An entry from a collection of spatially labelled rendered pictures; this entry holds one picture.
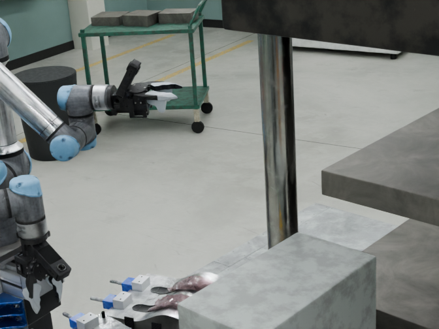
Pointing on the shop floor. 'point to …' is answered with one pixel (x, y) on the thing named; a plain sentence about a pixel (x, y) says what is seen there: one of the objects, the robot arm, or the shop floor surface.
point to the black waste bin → (61, 79)
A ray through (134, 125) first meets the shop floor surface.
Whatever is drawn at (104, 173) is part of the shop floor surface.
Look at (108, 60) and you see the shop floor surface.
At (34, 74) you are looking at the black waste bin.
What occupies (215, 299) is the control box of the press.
